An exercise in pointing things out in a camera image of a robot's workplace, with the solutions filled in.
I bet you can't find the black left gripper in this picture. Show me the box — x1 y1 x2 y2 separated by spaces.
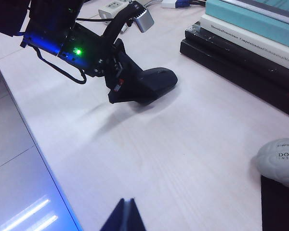
57 23 158 105

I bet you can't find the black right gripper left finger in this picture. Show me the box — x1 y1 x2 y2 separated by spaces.
100 198 131 231

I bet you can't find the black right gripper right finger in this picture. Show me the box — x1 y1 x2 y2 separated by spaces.
130 197 146 231

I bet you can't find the black computer mouse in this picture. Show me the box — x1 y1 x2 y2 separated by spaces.
136 67 179 106

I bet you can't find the black mouse pad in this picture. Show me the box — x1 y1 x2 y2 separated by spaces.
260 175 289 231

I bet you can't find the white power strip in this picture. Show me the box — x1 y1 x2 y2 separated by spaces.
98 0 130 20

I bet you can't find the white adapter dongle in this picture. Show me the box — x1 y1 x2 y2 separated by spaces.
161 0 178 9

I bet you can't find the black book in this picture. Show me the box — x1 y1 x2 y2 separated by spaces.
179 39 289 120
184 21 289 96

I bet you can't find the white book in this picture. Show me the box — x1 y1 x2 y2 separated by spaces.
200 13 289 73

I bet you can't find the teal book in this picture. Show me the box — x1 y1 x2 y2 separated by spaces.
205 0 289 51

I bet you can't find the gray brain-shaped stress ball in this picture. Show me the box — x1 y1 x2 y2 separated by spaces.
251 138 289 189

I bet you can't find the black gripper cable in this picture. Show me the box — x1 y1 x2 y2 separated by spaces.
34 46 88 85

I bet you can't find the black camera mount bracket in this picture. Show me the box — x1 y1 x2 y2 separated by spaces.
103 3 141 48

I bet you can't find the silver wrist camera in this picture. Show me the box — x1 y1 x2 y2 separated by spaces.
129 0 155 34

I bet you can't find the black adapter cable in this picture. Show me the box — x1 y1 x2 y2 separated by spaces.
76 17 109 24

